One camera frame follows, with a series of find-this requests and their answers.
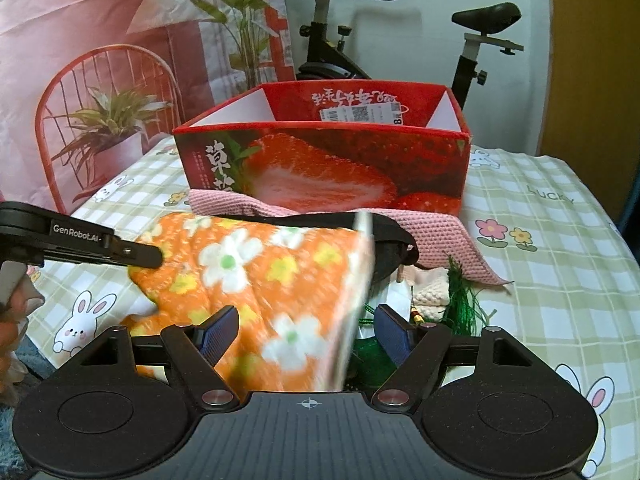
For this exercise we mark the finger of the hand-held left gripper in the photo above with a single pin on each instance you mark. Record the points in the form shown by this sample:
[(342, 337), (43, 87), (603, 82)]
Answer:
[(142, 255)]

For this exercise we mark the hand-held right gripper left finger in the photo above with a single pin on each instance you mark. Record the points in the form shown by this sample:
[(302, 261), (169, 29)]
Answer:
[(220, 332)]

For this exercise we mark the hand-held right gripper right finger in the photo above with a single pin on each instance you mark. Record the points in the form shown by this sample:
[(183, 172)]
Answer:
[(395, 332)]

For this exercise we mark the green fabric pouch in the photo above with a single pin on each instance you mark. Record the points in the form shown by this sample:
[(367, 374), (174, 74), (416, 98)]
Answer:
[(372, 365)]

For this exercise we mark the orange floral towel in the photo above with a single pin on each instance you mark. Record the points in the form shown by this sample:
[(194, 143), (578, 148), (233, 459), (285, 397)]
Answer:
[(250, 285)]

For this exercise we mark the red strawberry print box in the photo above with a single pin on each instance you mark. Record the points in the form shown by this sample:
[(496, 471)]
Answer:
[(325, 170)]

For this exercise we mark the person's left hand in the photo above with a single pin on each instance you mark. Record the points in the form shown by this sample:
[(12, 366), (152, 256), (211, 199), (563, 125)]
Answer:
[(12, 337)]

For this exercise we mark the cream knitted cloth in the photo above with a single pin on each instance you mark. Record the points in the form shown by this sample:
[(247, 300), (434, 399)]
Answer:
[(430, 292)]

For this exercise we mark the pink knitted cloth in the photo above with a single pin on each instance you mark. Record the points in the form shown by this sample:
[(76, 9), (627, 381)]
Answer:
[(440, 245)]

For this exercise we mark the checked rabbit print bed sheet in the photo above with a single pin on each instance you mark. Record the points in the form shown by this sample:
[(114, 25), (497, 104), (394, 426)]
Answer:
[(550, 260)]

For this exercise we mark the pink printed backdrop cloth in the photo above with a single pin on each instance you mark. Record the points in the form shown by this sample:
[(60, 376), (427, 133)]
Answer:
[(75, 20)]

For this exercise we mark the black exercise bike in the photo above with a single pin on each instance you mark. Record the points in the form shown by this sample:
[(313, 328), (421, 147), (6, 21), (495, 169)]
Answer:
[(320, 40)]

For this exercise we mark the brown wooden door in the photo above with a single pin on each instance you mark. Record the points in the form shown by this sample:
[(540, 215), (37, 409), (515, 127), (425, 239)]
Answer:
[(590, 85)]

